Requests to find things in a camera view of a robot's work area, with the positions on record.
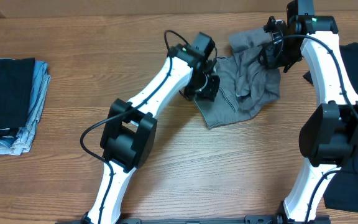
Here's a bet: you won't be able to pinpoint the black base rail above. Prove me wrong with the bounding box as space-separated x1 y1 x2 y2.
54 214 332 224

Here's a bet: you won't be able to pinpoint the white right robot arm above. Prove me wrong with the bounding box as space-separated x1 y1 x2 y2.
245 0 358 223

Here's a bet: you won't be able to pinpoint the brown cardboard backdrop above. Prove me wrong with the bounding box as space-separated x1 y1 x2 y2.
0 0 358 19

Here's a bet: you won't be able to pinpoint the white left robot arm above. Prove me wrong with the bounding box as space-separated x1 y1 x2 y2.
80 32 220 223

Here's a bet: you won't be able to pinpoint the grey shorts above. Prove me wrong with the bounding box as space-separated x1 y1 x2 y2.
195 28 281 129

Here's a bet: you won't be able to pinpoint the folded blue jeans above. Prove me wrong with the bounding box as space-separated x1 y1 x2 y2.
0 60 51 156

